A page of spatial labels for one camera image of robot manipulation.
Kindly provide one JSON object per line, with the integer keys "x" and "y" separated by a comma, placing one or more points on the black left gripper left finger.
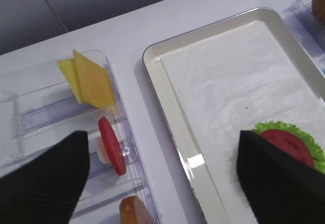
{"x": 47, "y": 189}

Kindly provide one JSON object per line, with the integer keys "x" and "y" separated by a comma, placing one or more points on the front yellow cheese slice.
{"x": 95, "y": 83}

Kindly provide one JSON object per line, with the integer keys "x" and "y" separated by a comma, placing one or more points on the red tomato slice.
{"x": 290, "y": 144}
{"x": 112, "y": 146}

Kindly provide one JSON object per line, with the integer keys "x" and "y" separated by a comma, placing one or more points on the clear acrylic rack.
{"x": 307, "y": 29}
{"x": 39, "y": 109}

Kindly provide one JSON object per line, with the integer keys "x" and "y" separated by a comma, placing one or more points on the rear yellow cheese slice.
{"x": 68, "y": 68}

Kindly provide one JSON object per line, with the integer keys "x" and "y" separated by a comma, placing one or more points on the white parchment paper sheet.
{"x": 230, "y": 83}

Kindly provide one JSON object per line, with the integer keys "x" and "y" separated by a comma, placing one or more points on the yellow cheese slice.
{"x": 95, "y": 83}
{"x": 68, "y": 68}

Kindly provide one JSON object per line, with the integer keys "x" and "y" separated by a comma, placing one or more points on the green lettuce leaf on tray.
{"x": 315, "y": 150}

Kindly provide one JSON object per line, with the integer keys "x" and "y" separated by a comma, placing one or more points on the cream metal baking tray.
{"x": 201, "y": 182}

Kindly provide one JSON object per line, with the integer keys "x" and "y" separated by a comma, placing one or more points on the clear acrylic left rack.
{"x": 39, "y": 109}

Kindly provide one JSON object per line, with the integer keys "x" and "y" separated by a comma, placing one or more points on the clear acrylic right rack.
{"x": 307, "y": 29}

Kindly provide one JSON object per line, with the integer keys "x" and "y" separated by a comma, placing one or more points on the brown bun top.
{"x": 133, "y": 210}

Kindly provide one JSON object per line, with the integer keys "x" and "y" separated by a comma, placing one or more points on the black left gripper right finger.
{"x": 278, "y": 187}

